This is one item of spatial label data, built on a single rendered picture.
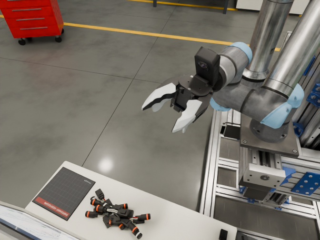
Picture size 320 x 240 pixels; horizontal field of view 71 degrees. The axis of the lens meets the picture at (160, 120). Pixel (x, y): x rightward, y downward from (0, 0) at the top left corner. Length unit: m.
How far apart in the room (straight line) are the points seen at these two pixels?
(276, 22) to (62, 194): 0.92
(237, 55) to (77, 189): 0.70
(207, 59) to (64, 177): 0.72
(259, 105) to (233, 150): 1.41
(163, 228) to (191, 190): 1.20
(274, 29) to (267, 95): 0.27
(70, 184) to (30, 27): 3.48
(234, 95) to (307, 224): 1.39
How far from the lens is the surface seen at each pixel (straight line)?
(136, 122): 2.45
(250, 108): 0.66
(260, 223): 1.78
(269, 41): 0.86
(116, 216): 0.82
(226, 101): 0.68
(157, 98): 0.46
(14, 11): 4.17
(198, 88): 0.49
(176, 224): 0.83
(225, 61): 0.58
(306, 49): 0.69
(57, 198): 0.93
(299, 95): 0.93
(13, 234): 0.39
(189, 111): 0.44
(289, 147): 1.05
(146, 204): 0.85
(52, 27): 4.13
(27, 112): 2.96
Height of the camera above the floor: 1.76
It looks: 45 degrees down
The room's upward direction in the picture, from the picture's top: straight up
